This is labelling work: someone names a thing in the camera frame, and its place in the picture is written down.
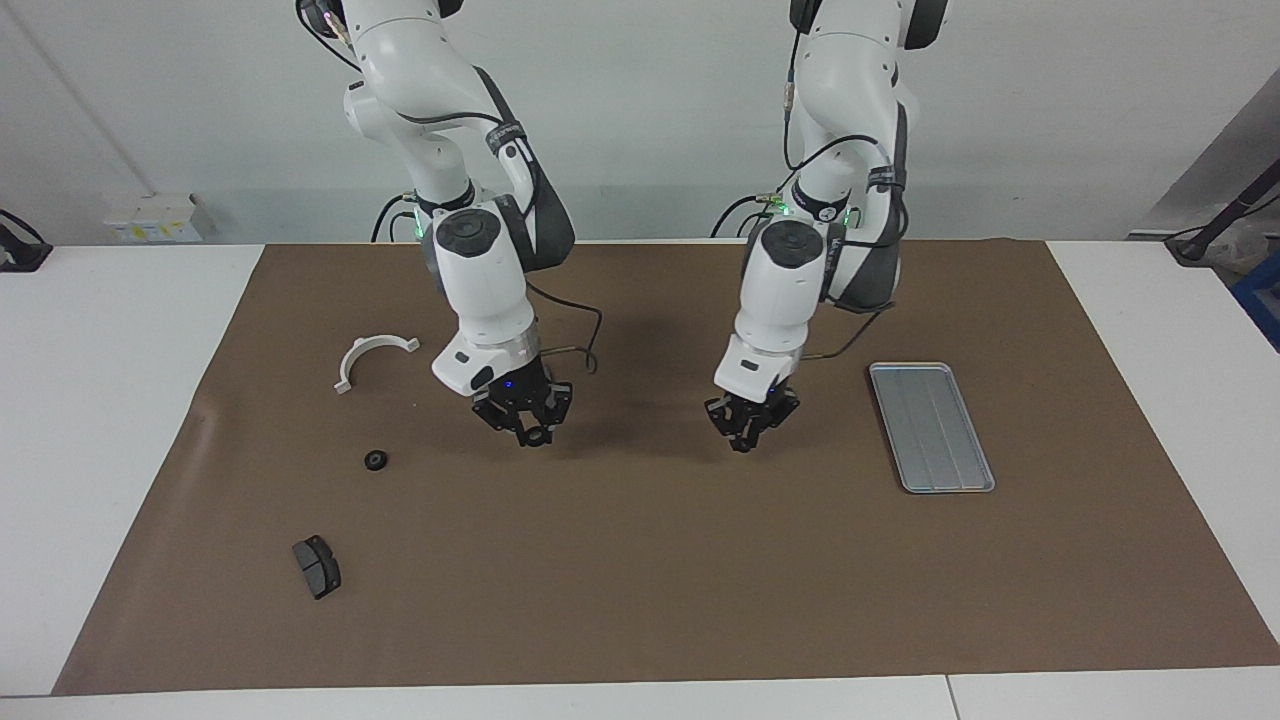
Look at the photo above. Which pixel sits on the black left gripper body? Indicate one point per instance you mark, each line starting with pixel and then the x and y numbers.
pixel 758 400

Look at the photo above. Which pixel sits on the large black bearing gear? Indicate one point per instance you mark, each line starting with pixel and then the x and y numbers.
pixel 376 460
pixel 537 436

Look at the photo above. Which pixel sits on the white wall socket box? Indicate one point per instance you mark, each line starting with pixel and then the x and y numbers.
pixel 150 215

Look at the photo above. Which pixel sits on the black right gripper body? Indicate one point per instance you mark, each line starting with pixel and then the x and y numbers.
pixel 515 385

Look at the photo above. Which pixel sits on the black stand pole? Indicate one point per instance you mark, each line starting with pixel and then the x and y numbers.
pixel 1225 215

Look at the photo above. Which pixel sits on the brown table mat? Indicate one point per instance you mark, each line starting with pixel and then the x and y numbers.
pixel 640 580

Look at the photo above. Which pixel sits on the silver metal compartment tray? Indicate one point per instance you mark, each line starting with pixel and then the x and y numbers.
pixel 930 430

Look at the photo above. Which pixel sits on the blue box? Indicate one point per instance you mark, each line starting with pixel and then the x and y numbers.
pixel 1262 295

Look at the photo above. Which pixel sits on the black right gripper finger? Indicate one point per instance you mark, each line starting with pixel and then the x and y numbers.
pixel 495 412
pixel 552 405

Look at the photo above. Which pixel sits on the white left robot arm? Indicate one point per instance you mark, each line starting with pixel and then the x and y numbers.
pixel 780 300

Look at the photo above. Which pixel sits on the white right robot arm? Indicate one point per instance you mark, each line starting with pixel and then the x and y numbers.
pixel 480 280

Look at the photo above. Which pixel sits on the black table clamp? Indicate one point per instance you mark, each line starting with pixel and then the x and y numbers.
pixel 20 252

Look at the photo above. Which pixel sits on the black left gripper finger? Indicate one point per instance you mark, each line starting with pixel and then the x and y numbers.
pixel 768 422
pixel 722 418

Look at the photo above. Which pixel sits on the white curved plastic bracket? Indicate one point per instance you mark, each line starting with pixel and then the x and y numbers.
pixel 358 349

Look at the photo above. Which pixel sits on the dark grey brake pad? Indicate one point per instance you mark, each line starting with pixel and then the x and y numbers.
pixel 317 567

